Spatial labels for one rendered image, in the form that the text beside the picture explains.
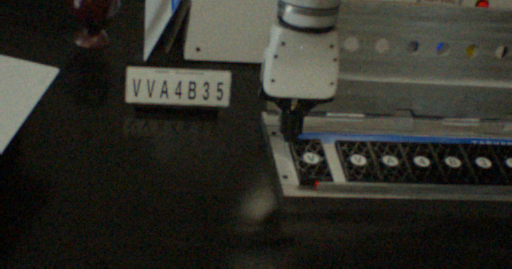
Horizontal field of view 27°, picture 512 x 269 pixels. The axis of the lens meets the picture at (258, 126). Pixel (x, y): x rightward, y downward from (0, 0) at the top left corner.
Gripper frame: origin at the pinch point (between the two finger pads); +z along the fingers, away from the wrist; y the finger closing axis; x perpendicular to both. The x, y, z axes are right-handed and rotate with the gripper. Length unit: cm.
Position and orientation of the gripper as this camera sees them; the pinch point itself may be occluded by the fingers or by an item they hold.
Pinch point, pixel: (291, 125)
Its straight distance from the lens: 147.9
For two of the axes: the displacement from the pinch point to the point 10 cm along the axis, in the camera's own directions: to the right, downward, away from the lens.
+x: -1.7, -4.1, 9.0
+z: -1.2, 9.1, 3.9
